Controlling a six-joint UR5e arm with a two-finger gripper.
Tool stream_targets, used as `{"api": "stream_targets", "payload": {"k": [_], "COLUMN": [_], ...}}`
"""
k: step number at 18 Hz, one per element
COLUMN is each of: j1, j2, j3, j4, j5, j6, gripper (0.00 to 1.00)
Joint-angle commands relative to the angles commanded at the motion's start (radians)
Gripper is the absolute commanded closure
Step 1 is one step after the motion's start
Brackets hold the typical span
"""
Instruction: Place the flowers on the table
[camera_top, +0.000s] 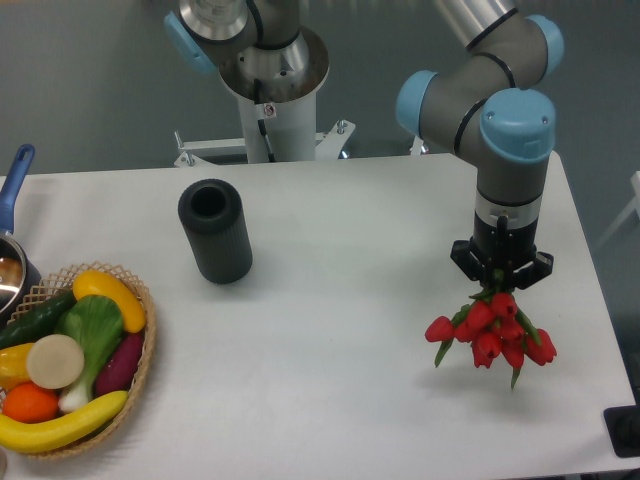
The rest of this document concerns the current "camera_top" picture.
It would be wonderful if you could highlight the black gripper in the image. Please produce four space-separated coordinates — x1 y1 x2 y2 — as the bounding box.
450 215 554 293

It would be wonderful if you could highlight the green bok choy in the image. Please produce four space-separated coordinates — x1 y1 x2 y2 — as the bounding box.
55 295 124 414

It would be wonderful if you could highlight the yellow banana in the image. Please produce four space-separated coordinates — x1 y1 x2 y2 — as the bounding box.
1 391 129 454

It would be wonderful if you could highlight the green cucumber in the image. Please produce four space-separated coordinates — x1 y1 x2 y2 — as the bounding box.
1 291 76 349

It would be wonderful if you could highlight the blue handled saucepan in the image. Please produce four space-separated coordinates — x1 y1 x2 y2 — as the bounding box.
1 144 41 328

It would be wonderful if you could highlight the dark grey ribbed vase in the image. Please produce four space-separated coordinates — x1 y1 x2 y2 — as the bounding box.
178 179 253 284

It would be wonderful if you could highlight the orange fruit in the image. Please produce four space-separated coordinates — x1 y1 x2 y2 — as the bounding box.
2 383 58 424

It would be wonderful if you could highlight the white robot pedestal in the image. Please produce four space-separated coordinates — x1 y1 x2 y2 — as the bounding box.
166 16 356 167

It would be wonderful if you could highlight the yellow bell pepper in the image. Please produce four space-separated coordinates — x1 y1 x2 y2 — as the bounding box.
0 343 34 392

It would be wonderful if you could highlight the woven wicker basket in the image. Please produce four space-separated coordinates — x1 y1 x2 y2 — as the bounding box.
1 262 156 458

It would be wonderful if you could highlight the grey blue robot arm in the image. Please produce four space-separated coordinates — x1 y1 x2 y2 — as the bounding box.
164 1 564 291

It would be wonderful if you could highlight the red tulip bouquet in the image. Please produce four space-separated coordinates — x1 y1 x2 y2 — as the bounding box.
424 288 557 388

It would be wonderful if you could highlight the beige round slice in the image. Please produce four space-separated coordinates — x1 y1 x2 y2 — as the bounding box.
26 334 84 390

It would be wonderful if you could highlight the white frame at right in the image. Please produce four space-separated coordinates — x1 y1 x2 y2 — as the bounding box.
597 170 640 246

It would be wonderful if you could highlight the purple sweet potato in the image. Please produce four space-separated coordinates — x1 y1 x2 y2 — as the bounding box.
94 334 144 397

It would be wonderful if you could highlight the black device at edge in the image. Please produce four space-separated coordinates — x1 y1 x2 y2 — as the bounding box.
603 405 639 458

